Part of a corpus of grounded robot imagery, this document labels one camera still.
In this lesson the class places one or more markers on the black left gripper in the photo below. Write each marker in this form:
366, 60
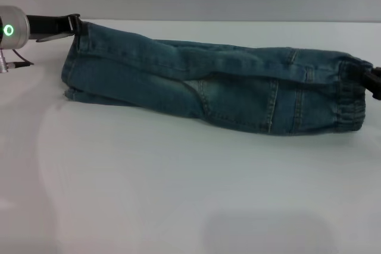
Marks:
47, 25

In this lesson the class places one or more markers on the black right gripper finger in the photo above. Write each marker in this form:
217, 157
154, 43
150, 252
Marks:
375, 78

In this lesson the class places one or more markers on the blue denim shorts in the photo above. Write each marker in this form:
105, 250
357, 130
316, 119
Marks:
208, 87

